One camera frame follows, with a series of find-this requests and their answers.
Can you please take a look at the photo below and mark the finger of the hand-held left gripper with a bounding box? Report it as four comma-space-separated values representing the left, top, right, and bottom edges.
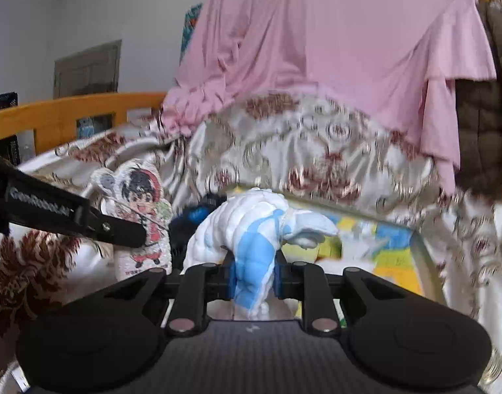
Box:
70, 203, 148, 249

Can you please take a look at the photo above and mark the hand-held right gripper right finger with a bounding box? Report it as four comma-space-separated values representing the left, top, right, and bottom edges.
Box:
275, 250, 428, 334

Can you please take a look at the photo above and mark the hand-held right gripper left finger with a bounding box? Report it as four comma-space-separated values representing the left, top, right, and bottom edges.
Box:
76, 252, 236, 334

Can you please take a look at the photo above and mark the white blue quilted cloth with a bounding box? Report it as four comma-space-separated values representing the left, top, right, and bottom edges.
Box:
183, 187, 339, 321

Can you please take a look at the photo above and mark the blue black fabric item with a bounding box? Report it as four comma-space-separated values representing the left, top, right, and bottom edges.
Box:
169, 195, 223, 263

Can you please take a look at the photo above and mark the floral satin bedspread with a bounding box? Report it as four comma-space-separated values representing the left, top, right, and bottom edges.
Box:
0, 90, 502, 394

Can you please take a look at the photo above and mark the grey door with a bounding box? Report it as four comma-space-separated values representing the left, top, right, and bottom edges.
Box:
54, 40, 122, 99

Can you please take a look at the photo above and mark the pink hanging cloth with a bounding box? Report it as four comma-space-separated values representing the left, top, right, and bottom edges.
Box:
161, 0, 498, 195

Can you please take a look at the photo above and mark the brown quilted jacket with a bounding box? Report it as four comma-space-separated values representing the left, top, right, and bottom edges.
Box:
454, 0, 502, 202

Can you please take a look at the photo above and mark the wooden bed rail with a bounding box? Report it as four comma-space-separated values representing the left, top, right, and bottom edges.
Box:
0, 92, 169, 154

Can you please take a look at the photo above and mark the teal patterned wall poster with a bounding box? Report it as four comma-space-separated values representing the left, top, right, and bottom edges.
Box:
180, 3, 203, 64

